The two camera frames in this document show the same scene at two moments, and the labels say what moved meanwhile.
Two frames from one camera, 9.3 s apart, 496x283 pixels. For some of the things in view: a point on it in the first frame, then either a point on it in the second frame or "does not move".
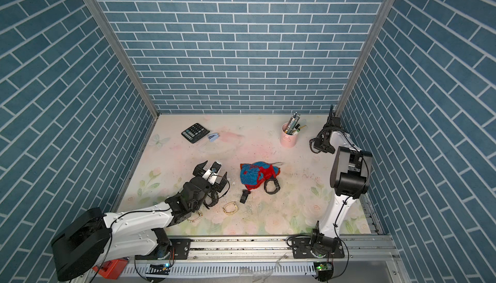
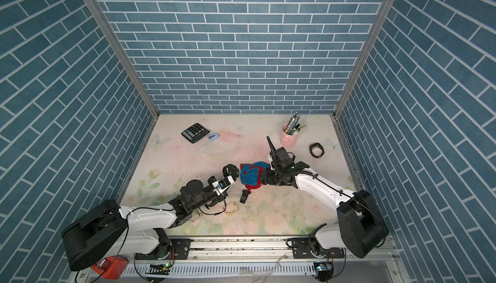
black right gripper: [318, 145] → [267, 178]
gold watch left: [191, 220] does not move
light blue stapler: [213, 137] does not move
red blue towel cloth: [252, 176] does not move
